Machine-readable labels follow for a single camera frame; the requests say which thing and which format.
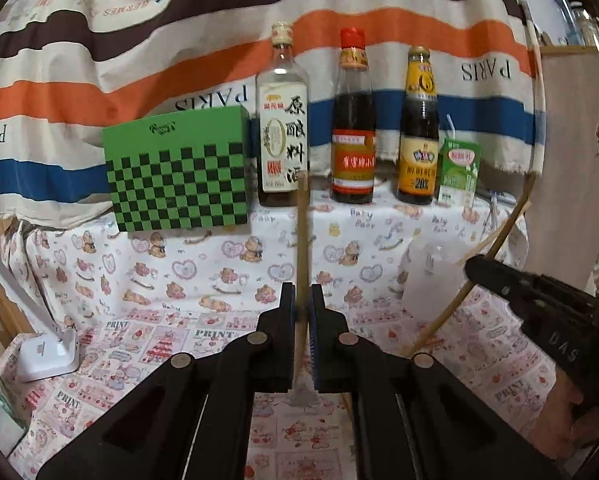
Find round wooden board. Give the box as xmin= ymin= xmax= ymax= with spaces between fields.
xmin=523 ymin=45 xmax=599 ymax=288

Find green drink carton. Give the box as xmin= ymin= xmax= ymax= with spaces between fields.
xmin=437 ymin=115 xmax=481 ymax=208

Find striped curtain cloth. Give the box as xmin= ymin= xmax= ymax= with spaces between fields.
xmin=0 ymin=0 xmax=547 ymax=228

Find white bear print cloth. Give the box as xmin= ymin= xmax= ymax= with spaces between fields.
xmin=4 ymin=187 xmax=530 ymax=321

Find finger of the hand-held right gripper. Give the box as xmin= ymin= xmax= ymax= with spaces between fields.
xmin=465 ymin=254 xmax=531 ymax=307

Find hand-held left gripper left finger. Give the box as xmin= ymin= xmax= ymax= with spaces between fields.
xmin=36 ymin=282 xmax=300 ymax=480

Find clear plastic bottle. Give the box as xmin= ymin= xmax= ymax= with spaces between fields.
xmin=549 ymin=0 xmax=583 ymax=47

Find dark yellow label sauce bottle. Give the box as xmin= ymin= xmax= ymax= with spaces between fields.
xmin=396 ymin=46 xmax=440 ymax=206

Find pink strawberry print cloth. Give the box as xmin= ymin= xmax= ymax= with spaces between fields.
xmin=0 ymin=280 xmax=565 ymax=480

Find white desk lamp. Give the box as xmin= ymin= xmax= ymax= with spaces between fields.
xmin=0 ymin=247 xmax=80 ymax=383

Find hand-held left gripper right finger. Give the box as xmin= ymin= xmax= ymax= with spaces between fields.
xmin=306 ymin=284 xmax=563 ymax=480

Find wooden chopstick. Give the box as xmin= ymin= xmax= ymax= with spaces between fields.
xmin=296 ymin=171 xmax=311 ymax=403
xmin=407 ymin=174 xmax=536 ymax=357

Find green checkered box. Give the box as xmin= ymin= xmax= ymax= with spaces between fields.
xmin=102 ymin=106 xmax=253 ymax=234

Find person's right hand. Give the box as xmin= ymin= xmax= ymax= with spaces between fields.
xmin=546 ymin=366 xmax=599 ymax=460

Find clear white label bottle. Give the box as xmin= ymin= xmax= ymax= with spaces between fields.
xmin=256 ymin=21 xmax=311 ymax=208

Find translucent white plastic container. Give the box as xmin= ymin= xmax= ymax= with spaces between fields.
xmin=402 ymin=237 xmax=467 ymax=308

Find dark red cap sauce bottle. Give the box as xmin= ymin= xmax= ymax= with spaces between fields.
xmin=329 ymin=27 xmax=377 ymax=205

